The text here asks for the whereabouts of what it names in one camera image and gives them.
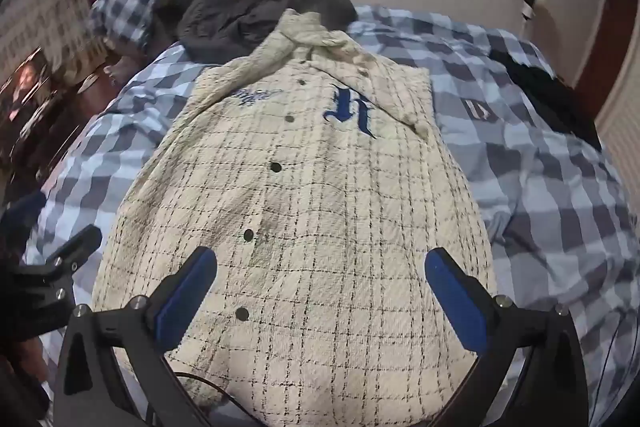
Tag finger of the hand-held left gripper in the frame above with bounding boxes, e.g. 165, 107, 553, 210
12, 224, 103, 290

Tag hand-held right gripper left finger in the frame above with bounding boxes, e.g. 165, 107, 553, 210
52, 246, 218, 427

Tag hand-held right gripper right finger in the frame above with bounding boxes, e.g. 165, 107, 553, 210
424, 247, 591, 427

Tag cream plaid jacket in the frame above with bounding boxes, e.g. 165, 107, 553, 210
92, 9, 498, 427

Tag blue checked bed sheet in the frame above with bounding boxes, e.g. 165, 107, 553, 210
22, 4, 640, 427

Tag glossy dark screen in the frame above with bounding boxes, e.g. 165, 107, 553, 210
0, 47, 56, 128

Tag black garment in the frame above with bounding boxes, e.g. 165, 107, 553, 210
490, 42, 603, 152

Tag dark puffy jacket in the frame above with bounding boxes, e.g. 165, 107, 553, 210
177, 0, 357, 58

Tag black cable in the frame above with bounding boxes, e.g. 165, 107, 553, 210
172, 372, 251, 413

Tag patterned wall hanging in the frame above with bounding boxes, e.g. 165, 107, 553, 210
0, 0, 108, 82

